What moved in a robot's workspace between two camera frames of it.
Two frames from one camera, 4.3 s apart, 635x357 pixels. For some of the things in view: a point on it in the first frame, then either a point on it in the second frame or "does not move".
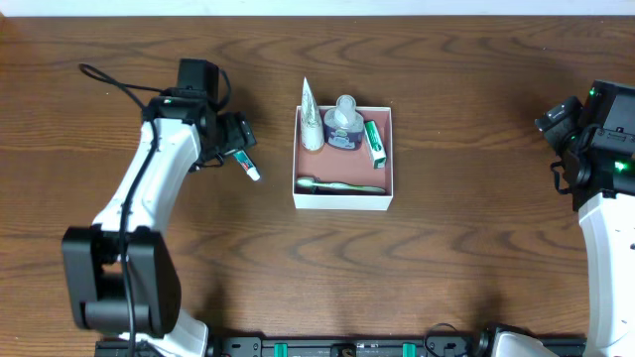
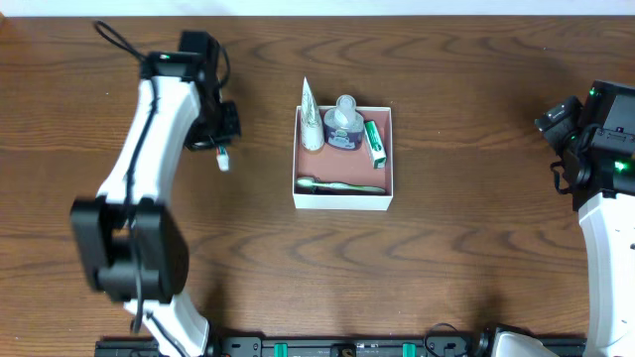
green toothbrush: [311, 181] does not move
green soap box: [375, 144] does not move
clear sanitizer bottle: [343, 127] does not move
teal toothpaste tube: [247, 165] -> [222, 158]
